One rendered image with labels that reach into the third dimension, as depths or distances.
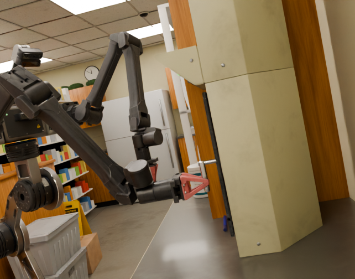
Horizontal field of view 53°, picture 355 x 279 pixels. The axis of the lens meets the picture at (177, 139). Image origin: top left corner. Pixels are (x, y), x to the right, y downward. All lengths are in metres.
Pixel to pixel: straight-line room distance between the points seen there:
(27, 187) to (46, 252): 1.43
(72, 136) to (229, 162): 0.44
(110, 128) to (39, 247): 3.45
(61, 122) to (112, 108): 5.08
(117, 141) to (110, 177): 5.09
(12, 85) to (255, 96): 0.66
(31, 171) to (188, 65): 0.97
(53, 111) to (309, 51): 0.86
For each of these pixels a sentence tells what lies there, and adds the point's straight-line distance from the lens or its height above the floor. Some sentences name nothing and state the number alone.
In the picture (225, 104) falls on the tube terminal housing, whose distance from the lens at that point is 0.93.
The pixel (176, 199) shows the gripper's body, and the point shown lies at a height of 1.12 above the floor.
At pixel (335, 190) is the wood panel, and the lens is 1.39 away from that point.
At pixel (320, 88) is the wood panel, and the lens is 1.34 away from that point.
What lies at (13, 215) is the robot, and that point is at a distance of 2.08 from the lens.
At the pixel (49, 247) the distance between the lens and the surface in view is 3.03.
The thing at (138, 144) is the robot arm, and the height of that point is 1.26.
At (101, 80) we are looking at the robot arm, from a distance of 1.66.
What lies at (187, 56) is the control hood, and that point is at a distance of 0.95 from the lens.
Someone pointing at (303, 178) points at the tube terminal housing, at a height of 1.10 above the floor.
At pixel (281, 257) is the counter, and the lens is 0.99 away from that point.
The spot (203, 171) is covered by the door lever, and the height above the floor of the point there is 1.18.
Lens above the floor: 1.35
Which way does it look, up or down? 4 degrees down
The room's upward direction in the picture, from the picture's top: 12 degrees counter-clockwise
